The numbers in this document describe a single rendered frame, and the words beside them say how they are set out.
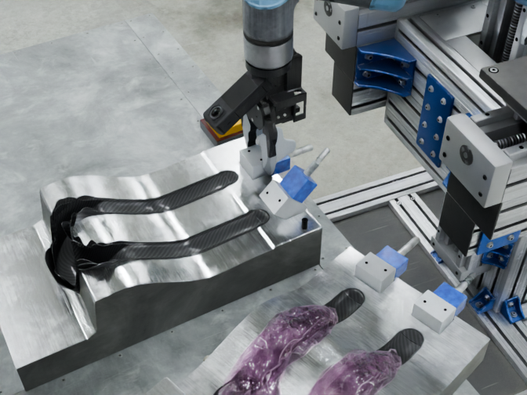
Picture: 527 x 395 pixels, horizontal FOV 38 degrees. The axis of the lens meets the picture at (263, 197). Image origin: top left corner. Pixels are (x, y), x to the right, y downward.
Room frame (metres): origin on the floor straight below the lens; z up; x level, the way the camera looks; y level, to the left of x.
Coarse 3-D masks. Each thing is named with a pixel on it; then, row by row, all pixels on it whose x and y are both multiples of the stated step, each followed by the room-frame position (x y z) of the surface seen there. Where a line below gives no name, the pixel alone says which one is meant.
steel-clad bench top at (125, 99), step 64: (0, 64) 1.42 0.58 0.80; (64, 64) 1.42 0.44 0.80; (128, 64) 1.42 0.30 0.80; (192, 64) 1.41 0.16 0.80; (0, 128) 1.19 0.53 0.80; (64, 128) 1.19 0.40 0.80; (128, 128) 1.19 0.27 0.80; (192, 128) 1.19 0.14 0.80; (0, 192) 1.01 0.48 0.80; (192, 320) 0.71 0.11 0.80; (0, 384) 0.60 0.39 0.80; (64, 384) 0.60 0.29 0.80; (128, 384) 0.60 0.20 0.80
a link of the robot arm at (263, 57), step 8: (248, 48) 0.96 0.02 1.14; (256, 48) 0.95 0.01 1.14; (264, 48) 0.95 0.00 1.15; (272, 48) 0.95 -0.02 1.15; (280, 48) 0.95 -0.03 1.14; (288, 48) 0.96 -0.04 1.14; (248, 56) 0.96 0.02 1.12; (256, 56) 0.95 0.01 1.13; (264, 56) 0.95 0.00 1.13; (272, 56) 0.94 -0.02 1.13; (280, 56) 0.95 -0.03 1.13; (288, 56) 0.96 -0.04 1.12; (256, 64) 0.95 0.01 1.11; (264, 64) 0.95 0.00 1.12; (272, 64) 0.95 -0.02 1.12; (280, 64) 0.95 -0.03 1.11
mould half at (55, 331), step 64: (64, 192) 0.86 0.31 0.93; (128, 192) 0.90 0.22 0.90; (256, 192) 0.91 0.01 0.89; (0, 256) 0.80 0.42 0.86; (192, 256) 0.77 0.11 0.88; (256, 256) 0.77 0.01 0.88; (320, 256) 0.83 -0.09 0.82; (0, 320) 0.67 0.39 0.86; (64, 320) 0.67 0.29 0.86; (128, 320) 0.67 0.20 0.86
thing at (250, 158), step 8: (256, 144) 1.00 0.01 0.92; (240, 152) 0.98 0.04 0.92; (248, 152) 0.98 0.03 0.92; (256, 152) 0.98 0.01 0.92; (296, 152) 1.00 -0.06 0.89; (304, 152) 1.01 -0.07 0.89; (240, 160) 0.98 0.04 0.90; (248, 160) 0.96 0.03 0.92; (256, 160) 0.96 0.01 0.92; (280, 160) 0.97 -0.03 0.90; (288, 160) 0.98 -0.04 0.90; (248, 168) 0.95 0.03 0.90; (256, 168) 0.94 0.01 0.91; (280, 168) 0.97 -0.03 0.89; (288, 168) 0.98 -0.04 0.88; (256, 176) 0.94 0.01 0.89
